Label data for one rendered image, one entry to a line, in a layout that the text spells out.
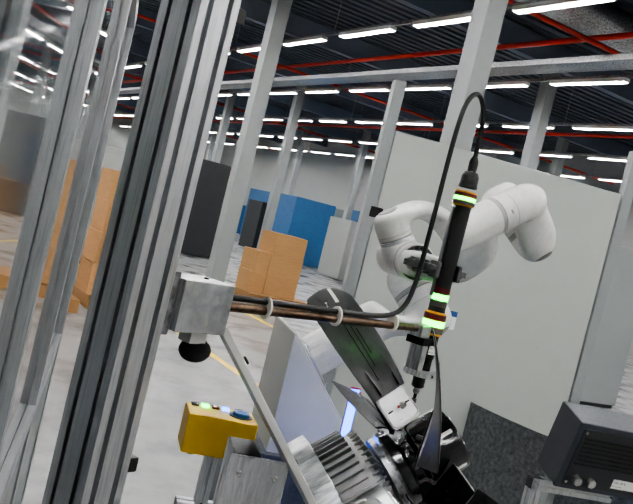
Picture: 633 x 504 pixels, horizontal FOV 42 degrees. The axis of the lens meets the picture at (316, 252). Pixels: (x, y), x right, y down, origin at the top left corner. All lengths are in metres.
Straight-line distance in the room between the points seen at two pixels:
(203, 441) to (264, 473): 0.51
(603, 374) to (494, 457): 8.67
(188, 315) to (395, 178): 2.43
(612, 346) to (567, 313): 8.37
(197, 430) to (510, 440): 1.91
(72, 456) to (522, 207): 1.23
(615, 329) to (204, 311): 11.20
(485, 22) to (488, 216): 6.90
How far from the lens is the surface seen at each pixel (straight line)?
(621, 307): 12.17
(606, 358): 12.17
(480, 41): 8.69
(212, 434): 1.89
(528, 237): 2.08
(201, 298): 1.10
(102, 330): 1.06
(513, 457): 3.53
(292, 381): 2.19
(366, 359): 1.53
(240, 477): 1.39
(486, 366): 3.71
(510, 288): 3.69
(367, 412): 1.72
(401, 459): 1.49
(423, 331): 1.56
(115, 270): 1.06
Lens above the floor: 1.54
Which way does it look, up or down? 2 degrees down
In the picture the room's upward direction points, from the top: 14 degrees clockwise
